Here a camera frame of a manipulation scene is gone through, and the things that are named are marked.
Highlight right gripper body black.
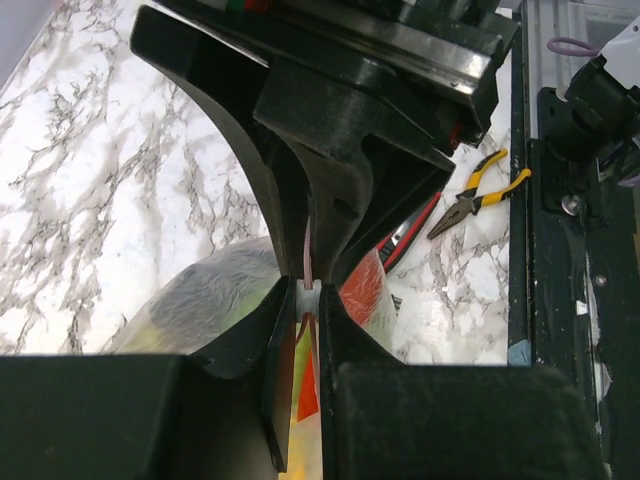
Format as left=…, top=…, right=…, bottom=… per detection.
left=167, top=1, right=519, bottom=150

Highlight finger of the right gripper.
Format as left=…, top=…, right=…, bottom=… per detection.
left=254, top=59, right=454, bottom=283
left=131, top=6, right=309, bottom=278

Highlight clear zip top bag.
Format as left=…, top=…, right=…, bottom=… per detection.
left=104, top=237, right=400, bottom=479

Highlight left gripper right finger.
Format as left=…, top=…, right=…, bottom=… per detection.
left=319, top=285, right=608, bottom=479

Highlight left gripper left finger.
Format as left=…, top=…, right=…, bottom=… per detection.
left=1, top=277, right=295, bottom=479

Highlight yellow handled pliers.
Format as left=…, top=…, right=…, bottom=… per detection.
left=427, top=149, right=532, bottom=240

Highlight red black utility knife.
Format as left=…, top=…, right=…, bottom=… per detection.
left=377, top=192, right=441, bottom=273

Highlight grey fish toy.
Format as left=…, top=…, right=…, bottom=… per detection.
left=150, top=248, right=280, bottom=354

